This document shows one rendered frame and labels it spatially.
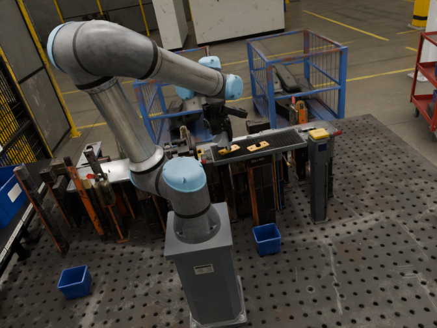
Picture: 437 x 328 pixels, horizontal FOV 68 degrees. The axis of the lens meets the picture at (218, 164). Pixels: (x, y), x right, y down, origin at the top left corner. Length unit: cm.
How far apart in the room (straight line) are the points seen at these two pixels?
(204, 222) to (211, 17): 850
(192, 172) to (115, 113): 25
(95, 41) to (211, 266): 70
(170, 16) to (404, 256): 842
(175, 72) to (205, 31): 850
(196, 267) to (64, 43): 70
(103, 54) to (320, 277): 112
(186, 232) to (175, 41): 852
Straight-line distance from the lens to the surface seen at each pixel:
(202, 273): 107
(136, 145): 93
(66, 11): 1401
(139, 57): 74
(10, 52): 435
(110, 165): 179
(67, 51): 81
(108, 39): 74
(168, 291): 144
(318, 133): 137
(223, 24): 933
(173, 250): 101
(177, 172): 91
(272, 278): 140
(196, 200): 93
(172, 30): 929
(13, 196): 166
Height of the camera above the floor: 179
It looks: 31 degrees down
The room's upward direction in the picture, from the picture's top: 11 degrees counter-clockwise
